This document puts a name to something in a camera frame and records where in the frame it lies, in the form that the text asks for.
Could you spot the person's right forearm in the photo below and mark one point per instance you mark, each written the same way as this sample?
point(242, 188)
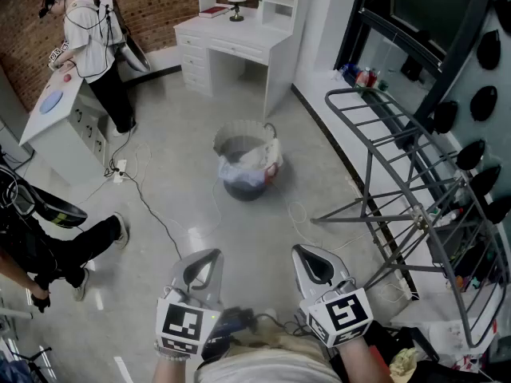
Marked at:
point(365, 361)

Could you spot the person's white shirt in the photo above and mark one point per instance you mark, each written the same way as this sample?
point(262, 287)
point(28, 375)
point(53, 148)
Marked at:
point(263, 371)

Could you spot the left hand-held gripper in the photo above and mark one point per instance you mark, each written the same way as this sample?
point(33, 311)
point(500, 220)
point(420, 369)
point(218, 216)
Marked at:
point(179, 321)

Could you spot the group of black caps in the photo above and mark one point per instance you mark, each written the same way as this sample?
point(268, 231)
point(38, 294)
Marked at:
point(483, 104)

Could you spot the red apple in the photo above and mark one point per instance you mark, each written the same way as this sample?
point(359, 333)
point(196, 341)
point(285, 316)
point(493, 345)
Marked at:
point(67, 78)

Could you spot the black bag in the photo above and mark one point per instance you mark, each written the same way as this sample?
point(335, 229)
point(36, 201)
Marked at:
point(411, 68)

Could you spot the white drawer cabinet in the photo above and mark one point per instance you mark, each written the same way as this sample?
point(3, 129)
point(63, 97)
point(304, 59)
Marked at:
point(56, 134)

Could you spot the white power strip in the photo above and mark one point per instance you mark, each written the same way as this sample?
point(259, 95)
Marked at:
point(120, 171)

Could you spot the yellow cloth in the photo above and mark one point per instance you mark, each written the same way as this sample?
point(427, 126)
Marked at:
point(403, 363)

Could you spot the blue plate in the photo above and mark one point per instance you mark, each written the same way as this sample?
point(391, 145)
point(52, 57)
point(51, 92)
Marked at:
point(51, 102)

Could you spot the silver round basin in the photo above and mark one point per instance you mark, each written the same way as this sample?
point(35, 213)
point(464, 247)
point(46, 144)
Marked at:
point(135, 54)

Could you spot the person's khaki trousers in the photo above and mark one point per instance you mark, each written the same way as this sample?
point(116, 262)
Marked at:
point(275, 341)

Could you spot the grey metal drying rack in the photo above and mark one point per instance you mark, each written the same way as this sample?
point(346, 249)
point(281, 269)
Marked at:
point(419, 215)

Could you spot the red book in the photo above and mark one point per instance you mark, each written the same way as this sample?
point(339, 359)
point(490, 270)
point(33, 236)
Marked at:
point(213, 11)

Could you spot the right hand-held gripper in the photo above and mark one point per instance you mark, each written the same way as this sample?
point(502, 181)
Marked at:
point(343, 313)

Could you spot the black window frame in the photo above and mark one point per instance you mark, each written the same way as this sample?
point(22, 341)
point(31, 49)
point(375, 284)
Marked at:
point(459, 54)

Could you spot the grey woven laundry basket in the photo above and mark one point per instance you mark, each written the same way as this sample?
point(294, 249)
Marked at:
point(235, 128)

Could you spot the blue cap plastic bottle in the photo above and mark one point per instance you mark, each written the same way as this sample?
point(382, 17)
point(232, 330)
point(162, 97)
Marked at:
point(349, 72)

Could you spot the green cup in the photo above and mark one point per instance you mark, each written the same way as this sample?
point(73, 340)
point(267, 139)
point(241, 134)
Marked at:
point(383, 85)

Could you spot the person's left forearm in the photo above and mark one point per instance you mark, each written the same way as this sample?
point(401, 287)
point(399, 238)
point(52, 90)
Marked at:
point(171, 371)

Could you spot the white desk with hutch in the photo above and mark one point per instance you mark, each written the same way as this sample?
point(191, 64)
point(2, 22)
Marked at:
point(239, 38)

